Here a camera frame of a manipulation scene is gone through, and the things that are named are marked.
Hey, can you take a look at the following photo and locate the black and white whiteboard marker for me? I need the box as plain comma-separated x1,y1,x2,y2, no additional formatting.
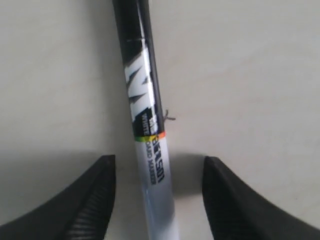
112,0,180,240

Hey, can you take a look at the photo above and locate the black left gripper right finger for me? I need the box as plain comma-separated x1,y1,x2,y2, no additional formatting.
202,156,320,240

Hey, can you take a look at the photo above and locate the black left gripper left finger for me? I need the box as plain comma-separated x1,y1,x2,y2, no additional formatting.
0,155,116,240

